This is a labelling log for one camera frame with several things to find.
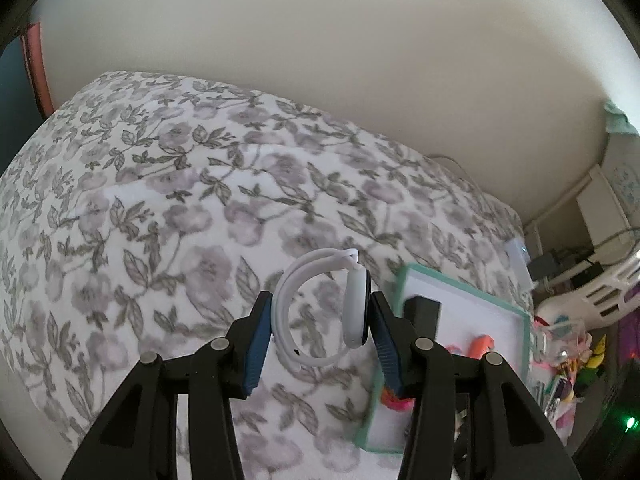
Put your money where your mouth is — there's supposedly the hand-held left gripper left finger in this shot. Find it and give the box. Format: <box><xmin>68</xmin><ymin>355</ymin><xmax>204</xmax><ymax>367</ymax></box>
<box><xmin>60</xmin><ymin>290</ymin><xmax>275</xmax><ymax>480</ymax></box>

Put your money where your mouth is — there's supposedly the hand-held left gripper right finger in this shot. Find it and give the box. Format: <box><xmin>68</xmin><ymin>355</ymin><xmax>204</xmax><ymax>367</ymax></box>
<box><xmin>370</xmin><ymin>291</ymin><xmax>583</xmax><ymax>480</ymax></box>

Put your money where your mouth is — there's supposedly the black box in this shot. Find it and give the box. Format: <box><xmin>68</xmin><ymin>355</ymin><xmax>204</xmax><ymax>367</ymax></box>
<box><xmin>404</xmin><ymin>297</ymin><xmax>442</xmax><ymax>342</ymax></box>

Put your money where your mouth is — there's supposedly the brown pink toy dog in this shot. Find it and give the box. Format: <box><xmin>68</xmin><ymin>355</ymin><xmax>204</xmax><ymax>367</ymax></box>
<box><xmin>382</xmin><ymin>385</ymin><xmax>416</xmax><ymax>411</ymax></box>

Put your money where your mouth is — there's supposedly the teal shallow box tray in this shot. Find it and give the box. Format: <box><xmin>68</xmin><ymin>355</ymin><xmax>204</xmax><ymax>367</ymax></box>
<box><xmin>356</xmin><ymin>264</ymin><xmax>533</xmax><ymax>455</ymax></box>

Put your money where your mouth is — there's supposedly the orange blue printed toy knife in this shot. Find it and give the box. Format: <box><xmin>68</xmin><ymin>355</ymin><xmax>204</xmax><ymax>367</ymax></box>
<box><xmin>467</xmin><ymin>336</ymin><xmax>497</xmax><ymax>361</ymax></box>

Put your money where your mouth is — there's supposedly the white power strip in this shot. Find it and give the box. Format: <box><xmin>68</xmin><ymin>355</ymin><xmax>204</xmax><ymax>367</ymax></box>
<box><xmin>504</xmin><ymin>239</ymin><xmax>538</xmax><ymax>292</ymax></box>

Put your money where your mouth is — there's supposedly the clear glass mug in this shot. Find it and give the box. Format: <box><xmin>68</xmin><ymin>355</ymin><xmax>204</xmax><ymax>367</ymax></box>
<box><xmin>532</xmin><ymin>317</ymin><xmax>581</xmax><ymax>356</ymax></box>

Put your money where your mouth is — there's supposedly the floral white blanket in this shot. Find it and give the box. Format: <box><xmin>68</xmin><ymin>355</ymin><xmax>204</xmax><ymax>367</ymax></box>
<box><xmin>0</xmin><ymin>70</ymin><xmax>531</xmax><ymax>480</ymax></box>

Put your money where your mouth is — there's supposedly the black plug-in charger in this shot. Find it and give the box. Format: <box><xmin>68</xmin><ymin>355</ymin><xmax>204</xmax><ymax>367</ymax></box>
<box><xmin>530</xmin><ymin>254</ymin><xmax>561</xmax><ymax>281</ymax></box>

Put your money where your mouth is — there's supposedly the white lattice rack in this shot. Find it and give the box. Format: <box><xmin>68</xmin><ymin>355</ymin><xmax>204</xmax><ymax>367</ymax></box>
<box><xmin>535</xmin><ymin>255</ymin><xmax>640</xmax><ymax>331</ymax></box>

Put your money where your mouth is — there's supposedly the pile of colourful toys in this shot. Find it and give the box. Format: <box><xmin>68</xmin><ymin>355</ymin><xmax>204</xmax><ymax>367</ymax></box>
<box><xmin>550</xmin><ymin>330</ymin><xmax>621</xmax><ymax>411</ymax></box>

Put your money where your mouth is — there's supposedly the white wooden shelf unit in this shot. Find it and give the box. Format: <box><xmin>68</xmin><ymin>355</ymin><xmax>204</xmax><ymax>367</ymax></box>
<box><xmin>575</xmin><ymin>162</ymin><xmax>640</xmax><ymax>261</ymax></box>

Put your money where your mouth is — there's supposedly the white printed sign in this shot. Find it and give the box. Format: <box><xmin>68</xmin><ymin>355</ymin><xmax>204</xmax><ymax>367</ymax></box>
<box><xmin>602</xmin><ymin>150</ymin><xmax>640</xmax><ymax>221</ymax></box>

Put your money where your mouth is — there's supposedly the teal cloth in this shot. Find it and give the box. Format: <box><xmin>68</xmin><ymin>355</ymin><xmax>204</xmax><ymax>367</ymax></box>
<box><xmin>602</xmin><ymin>100</ymin><xmax>640</xmax><ymax>136</ymax></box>

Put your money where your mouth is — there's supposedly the dark blue panel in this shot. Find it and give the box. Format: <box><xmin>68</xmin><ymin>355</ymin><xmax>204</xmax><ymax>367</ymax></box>
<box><xmin>0</xmin><ymin>35</ymin><xmax>43</xmax><ymax>171</ymax></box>

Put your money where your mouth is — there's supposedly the pink curved bar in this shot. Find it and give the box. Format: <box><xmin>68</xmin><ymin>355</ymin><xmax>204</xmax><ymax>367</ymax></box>
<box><xmin>25</xmin><ymin>22</ymin><xmax>55</xmax><ymax>117</ymax></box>

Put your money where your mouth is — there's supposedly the thin white cable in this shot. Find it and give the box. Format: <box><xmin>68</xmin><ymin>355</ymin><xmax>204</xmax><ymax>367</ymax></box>
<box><xmin>429</xmin><ymin>154</ymin><xmax>476</xmax><ymax>186</ymax></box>

